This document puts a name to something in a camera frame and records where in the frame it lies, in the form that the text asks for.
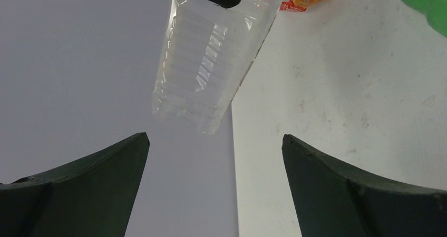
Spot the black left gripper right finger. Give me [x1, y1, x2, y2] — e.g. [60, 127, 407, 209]
[282, 135, 446, 236]

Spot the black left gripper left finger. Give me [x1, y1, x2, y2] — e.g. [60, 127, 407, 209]
[1, 133, 150, 236]

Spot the clear square plastic bottle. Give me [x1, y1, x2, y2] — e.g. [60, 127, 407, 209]
[152, 0, 284, 134]

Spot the green plastic bottle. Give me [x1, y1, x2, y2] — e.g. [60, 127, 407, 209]
[384, 0, 447, 38]

